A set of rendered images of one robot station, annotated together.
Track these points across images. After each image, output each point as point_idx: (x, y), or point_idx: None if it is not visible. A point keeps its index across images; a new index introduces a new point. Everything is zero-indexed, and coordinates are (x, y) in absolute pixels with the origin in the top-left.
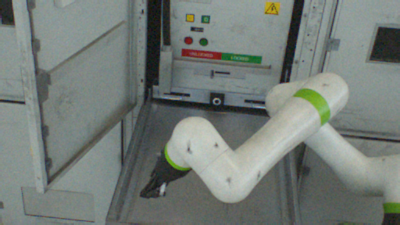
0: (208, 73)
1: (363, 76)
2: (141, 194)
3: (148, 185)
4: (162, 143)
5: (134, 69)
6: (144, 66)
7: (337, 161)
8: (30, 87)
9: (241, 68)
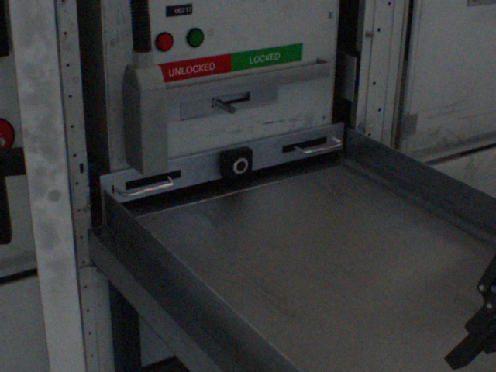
0: (209, 109)
1: (466, 34)
2: (466, 356)
3: (494, 318)
4: (225, 278)
5: (68, 142)
6: (84, 129)
7: None
8: (60, 147)
9: (281, 74)
